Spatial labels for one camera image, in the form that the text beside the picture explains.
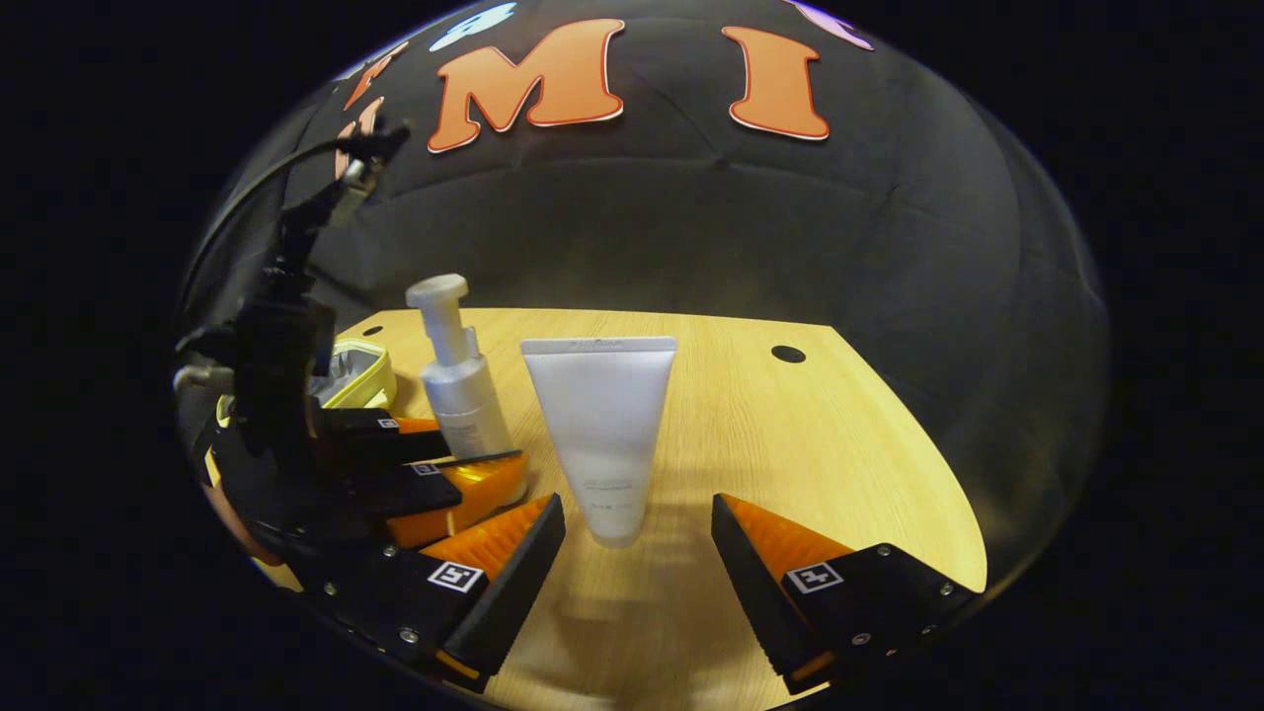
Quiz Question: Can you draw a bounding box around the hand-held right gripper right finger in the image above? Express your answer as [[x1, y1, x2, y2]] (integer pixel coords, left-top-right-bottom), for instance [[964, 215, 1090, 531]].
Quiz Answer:
[[711, 492, 985, 697]]

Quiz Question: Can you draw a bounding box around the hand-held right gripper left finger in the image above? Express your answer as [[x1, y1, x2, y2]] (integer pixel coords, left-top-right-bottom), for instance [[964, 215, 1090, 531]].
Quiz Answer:
[[296, 492, 570, 694]]

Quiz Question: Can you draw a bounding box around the pale yellow-green suitcase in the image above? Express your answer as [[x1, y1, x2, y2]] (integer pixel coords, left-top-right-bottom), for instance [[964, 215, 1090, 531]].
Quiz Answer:
[[311, 338, 399, 413]]

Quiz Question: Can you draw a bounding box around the white pump bottle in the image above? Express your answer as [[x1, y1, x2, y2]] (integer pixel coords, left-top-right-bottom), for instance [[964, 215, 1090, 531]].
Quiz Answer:
[[405, 274, 516, 461]]

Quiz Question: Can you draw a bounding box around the white squeeze tube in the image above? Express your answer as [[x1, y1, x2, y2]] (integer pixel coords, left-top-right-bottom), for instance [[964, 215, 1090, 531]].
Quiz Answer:
[[519, 336, 679, 550]]

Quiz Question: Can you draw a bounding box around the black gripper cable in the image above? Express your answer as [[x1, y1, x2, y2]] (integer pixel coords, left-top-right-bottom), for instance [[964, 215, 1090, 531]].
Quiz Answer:
[[181, 133, 381, 297]]

